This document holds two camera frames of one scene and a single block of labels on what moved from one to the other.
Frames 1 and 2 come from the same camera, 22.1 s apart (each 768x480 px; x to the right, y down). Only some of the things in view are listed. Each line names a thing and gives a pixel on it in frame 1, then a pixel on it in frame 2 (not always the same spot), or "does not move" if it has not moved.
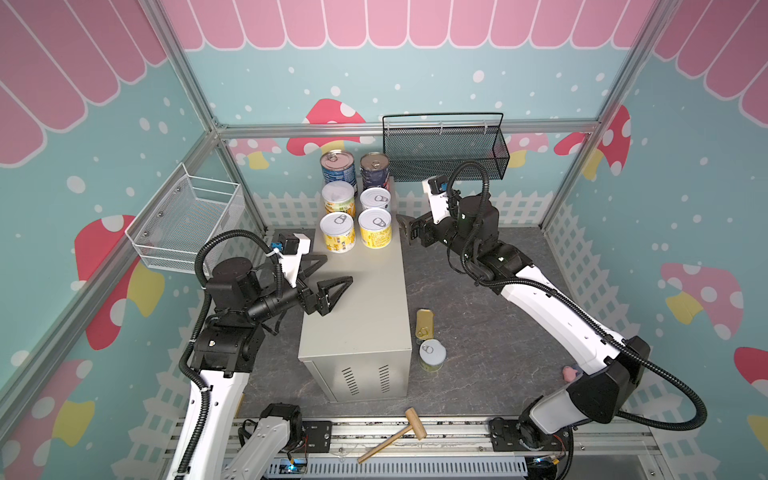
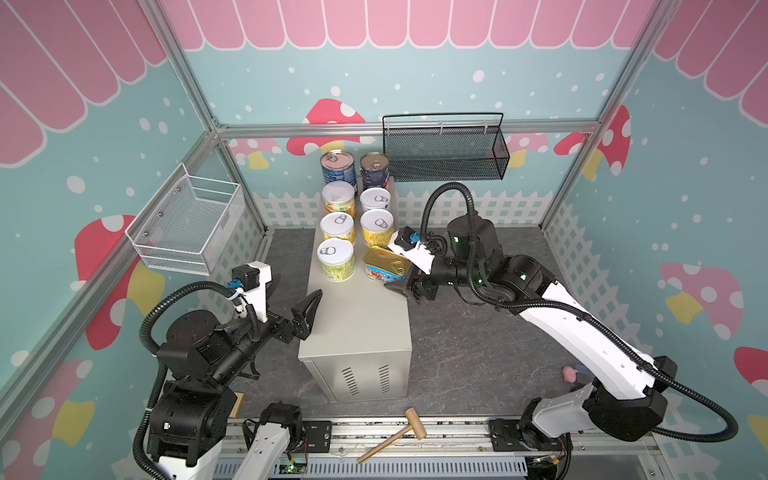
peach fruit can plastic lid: x=339 y=197 does not move
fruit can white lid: x=375 y=227 does not move
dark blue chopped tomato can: x=374 y=170 does not move
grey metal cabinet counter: x=361 y=349 does not move
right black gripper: x=429 y=227 to x=424 y=284
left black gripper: x=308 y=302 to x=302 y=321
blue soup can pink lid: x=338 y=165 does not move
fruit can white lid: x=375 y=197 does not move
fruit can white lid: x=339 y=232 does not move
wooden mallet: x=415 y=423 does not move
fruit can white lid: x=432 y=355 to x=337 y=259
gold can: x=425 y=322 to x=385 y=265
